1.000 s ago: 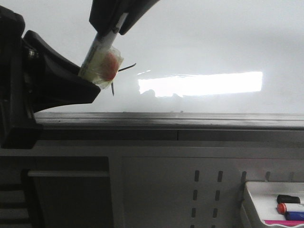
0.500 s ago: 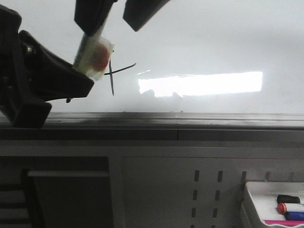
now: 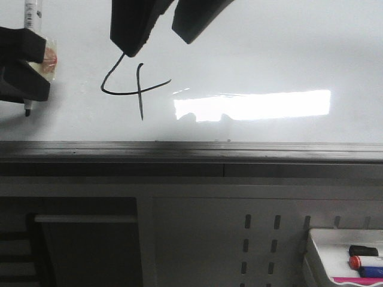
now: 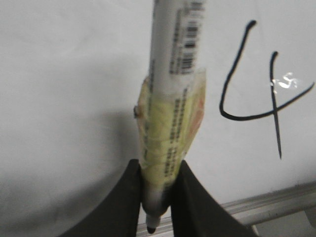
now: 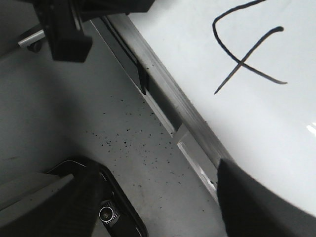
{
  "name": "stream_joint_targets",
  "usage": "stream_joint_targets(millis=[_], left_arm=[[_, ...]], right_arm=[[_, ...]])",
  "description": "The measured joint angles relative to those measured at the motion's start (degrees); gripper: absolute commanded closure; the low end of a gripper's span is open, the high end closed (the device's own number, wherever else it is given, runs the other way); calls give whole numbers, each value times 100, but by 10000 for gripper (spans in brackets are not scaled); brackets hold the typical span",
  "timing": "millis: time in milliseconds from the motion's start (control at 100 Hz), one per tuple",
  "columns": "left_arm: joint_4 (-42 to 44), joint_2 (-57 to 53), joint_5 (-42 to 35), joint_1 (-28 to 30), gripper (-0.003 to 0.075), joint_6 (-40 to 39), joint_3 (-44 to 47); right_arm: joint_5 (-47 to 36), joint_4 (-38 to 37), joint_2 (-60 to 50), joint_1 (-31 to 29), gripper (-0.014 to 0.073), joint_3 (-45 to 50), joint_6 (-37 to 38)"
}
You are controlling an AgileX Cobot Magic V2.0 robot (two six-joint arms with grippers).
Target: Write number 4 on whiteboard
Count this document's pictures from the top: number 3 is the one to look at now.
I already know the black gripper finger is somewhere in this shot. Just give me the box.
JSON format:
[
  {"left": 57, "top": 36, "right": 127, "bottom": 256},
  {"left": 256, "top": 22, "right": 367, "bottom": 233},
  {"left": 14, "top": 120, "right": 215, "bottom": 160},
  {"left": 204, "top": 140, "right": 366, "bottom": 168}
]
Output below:
[
  {"left": 1, "top": 27, "right": 46, "bottom": 69},
  {"left": 110, "top": 0, "right": 173, "bottom": 57},
  {"left": 172, "top": 0, "right": 233, "bottom": 44},
  {"left": 1, "top": 60, "right": 50, "bottom": 103}
]

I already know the white black-tipped whiteboard marker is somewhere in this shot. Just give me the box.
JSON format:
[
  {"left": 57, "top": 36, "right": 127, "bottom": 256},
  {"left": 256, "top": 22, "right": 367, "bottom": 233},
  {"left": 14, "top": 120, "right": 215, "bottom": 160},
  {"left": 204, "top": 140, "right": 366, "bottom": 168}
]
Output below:
[{"left": 23, "top": 0, "right": 59, "bottom": 118}]

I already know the grey perforated pegboard panel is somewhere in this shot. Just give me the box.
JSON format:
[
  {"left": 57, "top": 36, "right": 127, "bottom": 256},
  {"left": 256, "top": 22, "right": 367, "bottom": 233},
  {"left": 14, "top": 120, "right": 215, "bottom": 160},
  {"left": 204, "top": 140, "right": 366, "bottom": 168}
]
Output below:
[{"left": 152, "top": 197, "right": 382, "bottom": 286}]

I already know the red-capped marker in tray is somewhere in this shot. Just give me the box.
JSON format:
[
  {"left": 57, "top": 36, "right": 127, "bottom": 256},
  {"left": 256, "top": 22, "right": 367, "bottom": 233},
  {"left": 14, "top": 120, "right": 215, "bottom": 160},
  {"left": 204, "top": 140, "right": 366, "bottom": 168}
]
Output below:
[{"left": 348, "top": 255, "right": 383, "bottom": 270}]

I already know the blue-capped marker in tray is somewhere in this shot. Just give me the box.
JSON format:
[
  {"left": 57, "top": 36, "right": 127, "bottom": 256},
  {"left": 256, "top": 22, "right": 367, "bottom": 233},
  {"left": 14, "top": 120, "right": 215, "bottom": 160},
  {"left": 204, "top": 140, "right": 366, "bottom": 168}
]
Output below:
[{"left": 358, "top": 266, "right": 383, "bottom": 279}]

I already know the pink-edged eraser in tray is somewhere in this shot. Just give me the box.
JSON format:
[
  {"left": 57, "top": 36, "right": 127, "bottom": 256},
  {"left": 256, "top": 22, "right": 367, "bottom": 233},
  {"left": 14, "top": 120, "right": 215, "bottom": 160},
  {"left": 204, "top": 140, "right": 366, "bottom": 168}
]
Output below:
[{"left": 332, "top": 277, "right": 382, "bottom": 286}]

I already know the white whiteboard with grey frame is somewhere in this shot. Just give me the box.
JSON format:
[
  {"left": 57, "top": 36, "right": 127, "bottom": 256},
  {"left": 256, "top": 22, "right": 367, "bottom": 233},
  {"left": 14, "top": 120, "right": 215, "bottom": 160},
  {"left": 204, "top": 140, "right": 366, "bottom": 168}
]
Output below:
[{"left": 1, "top": 1, "right": 382, "bottom": 162}]

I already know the white wall-mounted marker tray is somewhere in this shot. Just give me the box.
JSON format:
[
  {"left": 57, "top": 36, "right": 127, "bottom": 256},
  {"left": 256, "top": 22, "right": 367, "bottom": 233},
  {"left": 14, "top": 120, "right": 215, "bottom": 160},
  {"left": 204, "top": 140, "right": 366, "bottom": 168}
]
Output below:
[{"left": 302, "top": 228, "right": 382, "bottom": 286}]

